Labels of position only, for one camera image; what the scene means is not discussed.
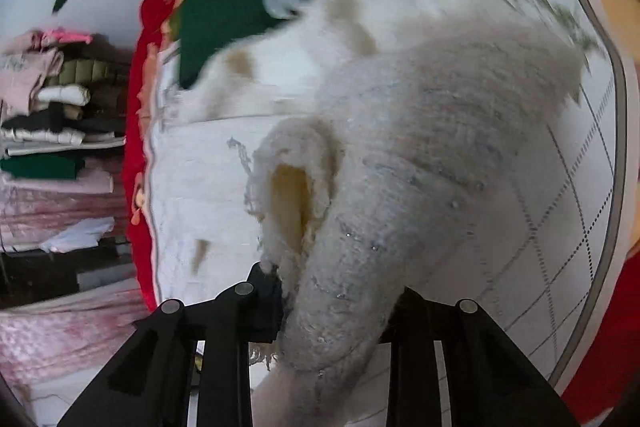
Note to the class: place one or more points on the pink patterned bedspread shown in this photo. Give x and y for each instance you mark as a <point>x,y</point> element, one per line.
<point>55,322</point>

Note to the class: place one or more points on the stack of folded clothes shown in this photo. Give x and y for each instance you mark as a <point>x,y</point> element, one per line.
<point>55,107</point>

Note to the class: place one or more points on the white quilted mat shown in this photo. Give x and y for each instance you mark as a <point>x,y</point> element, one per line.
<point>540,207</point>

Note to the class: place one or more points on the white fuzzy sweater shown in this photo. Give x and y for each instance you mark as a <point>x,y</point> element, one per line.
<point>415,147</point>

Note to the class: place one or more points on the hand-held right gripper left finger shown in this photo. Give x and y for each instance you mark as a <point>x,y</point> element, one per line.
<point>264,302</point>

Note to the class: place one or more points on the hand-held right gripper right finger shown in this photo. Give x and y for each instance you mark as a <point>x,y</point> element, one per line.
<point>417,322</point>

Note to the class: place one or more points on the white crumpled cloth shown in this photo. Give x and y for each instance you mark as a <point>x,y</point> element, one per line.
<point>80,234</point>

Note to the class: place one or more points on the red patterned blanket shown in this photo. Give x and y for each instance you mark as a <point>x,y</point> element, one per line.
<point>150,72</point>

